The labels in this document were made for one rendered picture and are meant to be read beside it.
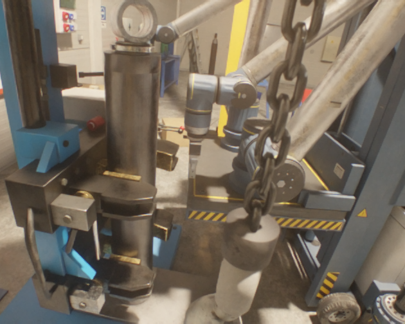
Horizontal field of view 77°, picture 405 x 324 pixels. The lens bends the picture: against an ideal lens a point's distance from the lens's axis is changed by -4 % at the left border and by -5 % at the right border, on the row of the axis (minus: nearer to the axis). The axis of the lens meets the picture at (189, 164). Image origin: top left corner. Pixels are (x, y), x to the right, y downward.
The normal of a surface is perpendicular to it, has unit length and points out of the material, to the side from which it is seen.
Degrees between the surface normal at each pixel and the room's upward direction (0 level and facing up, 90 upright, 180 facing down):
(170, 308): 0
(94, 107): 90
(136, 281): 0
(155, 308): 0
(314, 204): 90
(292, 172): 85
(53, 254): 90
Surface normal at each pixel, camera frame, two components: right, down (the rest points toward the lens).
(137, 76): 0.33, 0.45
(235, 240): -0.67, 0.28
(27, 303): 0.09, -0.89
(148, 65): 0.66, 0.39
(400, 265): -0.02, 0.45
